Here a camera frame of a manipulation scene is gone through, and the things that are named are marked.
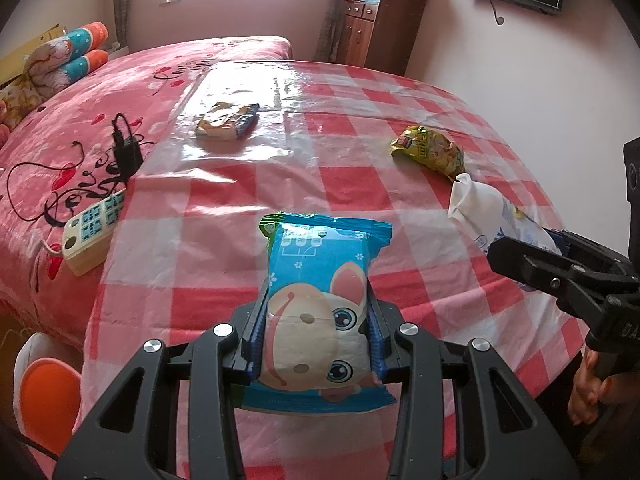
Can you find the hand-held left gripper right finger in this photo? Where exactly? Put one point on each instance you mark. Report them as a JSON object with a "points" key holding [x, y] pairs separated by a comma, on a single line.
{"points": [[376, 345]]}

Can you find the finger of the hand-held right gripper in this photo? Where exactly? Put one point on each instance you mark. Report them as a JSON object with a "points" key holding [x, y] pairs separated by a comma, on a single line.
{"points": [[595, 267], [540, 275]]}

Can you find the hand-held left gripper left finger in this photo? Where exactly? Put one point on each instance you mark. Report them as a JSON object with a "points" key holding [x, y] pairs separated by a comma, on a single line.
{"points": [[254, 345]]}

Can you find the white blue printed plastic bag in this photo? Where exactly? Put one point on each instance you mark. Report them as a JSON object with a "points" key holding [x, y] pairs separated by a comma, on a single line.
{"points": [[475, 205]]}

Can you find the person's right hand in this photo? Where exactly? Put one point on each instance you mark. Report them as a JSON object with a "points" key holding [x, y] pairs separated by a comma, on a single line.
{"points": [[585, 390]]}

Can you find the red white checkered tablecloth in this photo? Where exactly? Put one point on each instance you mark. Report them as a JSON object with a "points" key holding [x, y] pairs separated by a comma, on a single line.
{"points": [[350, 160]]}

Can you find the beige power strip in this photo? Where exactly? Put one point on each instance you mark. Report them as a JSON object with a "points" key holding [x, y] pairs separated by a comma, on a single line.
{"points": [[92, 232]]}

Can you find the orange white slipper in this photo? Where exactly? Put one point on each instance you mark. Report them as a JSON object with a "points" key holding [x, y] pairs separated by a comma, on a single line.
{"points": [[50, 390]]}

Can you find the blue yellow snack packet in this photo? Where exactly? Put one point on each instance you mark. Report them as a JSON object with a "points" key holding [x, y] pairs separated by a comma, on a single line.
{"points": [[227, 122]]}

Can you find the brown wooden cabinet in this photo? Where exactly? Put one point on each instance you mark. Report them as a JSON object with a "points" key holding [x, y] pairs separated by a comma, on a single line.
{"points": [[385, 35]]}

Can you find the pink printed bedspread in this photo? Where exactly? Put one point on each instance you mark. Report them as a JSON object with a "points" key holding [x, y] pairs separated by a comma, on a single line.
{"points": [[140, 70]]}

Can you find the grey curtain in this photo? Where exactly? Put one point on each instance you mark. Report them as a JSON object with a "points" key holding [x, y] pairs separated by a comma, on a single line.
{"points": [[121, 5], [331, 25]]}

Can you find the floral pillow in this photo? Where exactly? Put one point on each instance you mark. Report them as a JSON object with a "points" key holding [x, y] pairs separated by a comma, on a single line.
{"points": [[17, 102]]}

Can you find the folded blue orange blanket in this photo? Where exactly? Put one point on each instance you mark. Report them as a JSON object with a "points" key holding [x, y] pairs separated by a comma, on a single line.
{"points": [[70, 60]]}

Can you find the yellow wooden headboard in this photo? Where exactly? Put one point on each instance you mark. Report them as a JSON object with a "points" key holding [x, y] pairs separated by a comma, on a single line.
{"points": [[25, 52]]}

